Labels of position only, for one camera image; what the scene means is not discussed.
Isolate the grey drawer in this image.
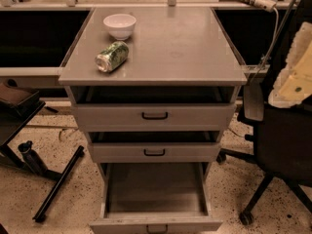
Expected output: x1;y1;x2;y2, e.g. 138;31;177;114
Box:
90;163;222;234
88;142;220;163
72;103;236;132

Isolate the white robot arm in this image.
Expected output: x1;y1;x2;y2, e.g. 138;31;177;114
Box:
268;21;312;108

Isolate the grey drawer cabinet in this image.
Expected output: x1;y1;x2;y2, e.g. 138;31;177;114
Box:
59;7;247;224

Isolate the green soda can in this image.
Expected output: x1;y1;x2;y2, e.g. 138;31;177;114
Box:
95;41;129;73

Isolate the white ceramic bowl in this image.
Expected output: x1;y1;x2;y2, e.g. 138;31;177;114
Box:
103;14;137;40

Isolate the black office chair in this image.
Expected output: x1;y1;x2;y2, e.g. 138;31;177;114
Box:
216;0;312;226

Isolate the black stand with base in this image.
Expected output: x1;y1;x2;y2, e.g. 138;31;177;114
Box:
0;100;85;222

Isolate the long workbench frame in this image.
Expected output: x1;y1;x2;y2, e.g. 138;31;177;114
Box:
0;0;303;90

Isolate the white power cable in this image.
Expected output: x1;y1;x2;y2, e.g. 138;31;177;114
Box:
249;7;281;83

